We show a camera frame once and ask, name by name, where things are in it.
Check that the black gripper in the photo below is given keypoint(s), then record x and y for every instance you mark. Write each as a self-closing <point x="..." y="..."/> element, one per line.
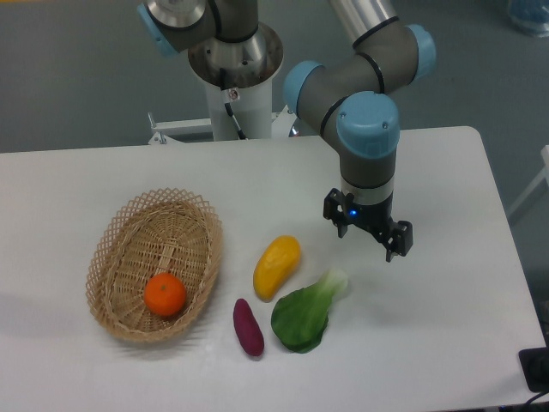
<point x="370" y="210"/>

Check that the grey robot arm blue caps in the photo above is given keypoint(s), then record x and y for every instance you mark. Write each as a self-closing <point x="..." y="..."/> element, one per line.
<point x="348" y="106"/>

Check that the woven wicker basket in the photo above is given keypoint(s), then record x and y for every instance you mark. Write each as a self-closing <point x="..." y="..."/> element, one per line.
<point x="160" y="231"/>

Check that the yellow mango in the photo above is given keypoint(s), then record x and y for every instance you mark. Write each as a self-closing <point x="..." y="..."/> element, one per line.
<point x="277" y="263"/>

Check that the green bok choy leaf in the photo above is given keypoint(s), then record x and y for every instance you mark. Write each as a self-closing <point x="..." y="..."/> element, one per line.
<point x="300" y="318"/>

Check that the purple sweet potato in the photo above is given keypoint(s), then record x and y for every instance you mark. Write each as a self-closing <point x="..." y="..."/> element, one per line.
<point x="247" y="329"/>

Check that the white furniture leg right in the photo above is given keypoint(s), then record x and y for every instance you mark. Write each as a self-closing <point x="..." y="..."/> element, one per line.
<point x="532" y="193"/>

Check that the orange fruit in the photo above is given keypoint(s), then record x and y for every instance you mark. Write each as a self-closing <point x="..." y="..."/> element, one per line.
<point x="165" y="294"/>

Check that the black device at table edge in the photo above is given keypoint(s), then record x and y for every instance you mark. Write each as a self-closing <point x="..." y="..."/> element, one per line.
<point x="534" y="362"/>

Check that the blue object top right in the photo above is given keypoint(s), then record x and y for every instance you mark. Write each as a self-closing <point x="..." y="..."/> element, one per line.
<point x="530" y="16"/>

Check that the white metal base frame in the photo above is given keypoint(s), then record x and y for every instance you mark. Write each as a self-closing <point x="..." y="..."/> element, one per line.
<point x="201" y="130"/>

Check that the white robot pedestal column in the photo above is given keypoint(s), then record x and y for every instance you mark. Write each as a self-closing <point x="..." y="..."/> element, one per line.
<point x="237" y="78"/>

